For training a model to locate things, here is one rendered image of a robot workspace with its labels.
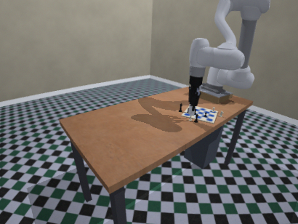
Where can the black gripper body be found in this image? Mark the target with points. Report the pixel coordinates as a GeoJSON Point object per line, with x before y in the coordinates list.
{"type": "Point", "coordinates": [197, 81]}

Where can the blue and white chessboard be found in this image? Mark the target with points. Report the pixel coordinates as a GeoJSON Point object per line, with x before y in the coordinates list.
{"type": "Point", "coordinates": [210, 116]}

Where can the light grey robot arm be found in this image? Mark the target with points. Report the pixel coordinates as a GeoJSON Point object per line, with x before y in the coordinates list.
{"type": "Point", "coordinates": [227, 56]}

